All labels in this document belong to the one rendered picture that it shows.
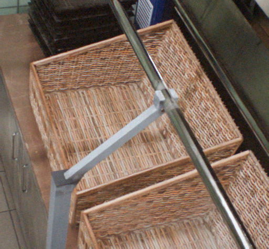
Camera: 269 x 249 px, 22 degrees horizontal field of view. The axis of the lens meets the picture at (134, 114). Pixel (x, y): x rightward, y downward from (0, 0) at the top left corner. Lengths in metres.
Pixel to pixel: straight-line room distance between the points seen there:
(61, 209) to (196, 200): 0.47
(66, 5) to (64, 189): 0.84
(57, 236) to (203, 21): 0.79
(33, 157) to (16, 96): 0.27
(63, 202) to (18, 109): 0.70
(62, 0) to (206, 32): 0.51
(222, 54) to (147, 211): 0.49
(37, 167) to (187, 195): 0.48
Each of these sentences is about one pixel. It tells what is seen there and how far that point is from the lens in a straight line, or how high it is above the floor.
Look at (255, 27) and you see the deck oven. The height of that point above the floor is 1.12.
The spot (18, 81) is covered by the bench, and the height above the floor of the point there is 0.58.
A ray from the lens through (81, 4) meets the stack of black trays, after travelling 2.26.
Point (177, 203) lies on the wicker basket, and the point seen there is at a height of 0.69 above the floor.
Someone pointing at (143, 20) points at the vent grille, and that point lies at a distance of 2.49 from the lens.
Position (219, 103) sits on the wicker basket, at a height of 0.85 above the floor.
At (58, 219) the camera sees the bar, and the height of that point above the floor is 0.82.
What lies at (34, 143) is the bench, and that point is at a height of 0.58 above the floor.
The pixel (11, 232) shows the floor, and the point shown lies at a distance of 2.66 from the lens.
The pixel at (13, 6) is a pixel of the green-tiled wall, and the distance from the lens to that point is 3.26.
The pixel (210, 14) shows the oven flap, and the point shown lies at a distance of 2.06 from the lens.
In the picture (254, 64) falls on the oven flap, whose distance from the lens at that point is 1.88.
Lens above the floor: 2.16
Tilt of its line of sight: 43 degrees down
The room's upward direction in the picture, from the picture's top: 11 degrees clockwise
